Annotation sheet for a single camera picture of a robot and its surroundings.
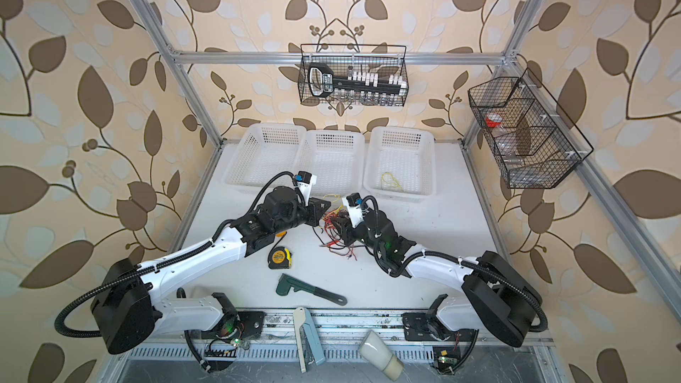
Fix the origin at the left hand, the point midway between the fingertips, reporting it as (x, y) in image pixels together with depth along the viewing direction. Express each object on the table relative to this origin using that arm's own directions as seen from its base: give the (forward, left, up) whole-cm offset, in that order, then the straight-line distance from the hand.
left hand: (333, 202), depth 76 cm
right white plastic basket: (+34, -26, -22) cm, 48 cm away
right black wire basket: (+13, -56, +13) cm, 59 cm away
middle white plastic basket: (+35, +2, -21) cm, 41 cm away
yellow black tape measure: (-10, +17, -18) cm, 27 cm away
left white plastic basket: (+38, +35, -20) cm, 56 cm away
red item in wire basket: (+24, -48, +13) cm, 55 cm away
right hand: (-2, -1, -7) cm, 7 cm away
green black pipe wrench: (-18, +14, -20) cm, 30 cm away
